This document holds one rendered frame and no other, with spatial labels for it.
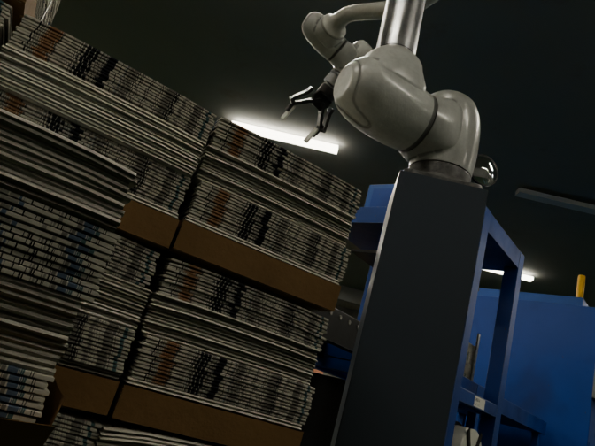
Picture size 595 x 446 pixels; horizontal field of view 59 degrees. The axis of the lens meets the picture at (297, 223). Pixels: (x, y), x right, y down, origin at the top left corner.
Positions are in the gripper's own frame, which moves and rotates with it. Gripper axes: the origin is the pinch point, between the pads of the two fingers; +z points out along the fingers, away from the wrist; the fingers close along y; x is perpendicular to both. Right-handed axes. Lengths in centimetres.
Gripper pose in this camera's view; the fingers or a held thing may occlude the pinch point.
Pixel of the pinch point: (295, 128)
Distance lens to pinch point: 205.3
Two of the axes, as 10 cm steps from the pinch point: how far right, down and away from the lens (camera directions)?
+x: -3.6, -4.0, 8.4
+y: 6.5, 5.4, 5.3
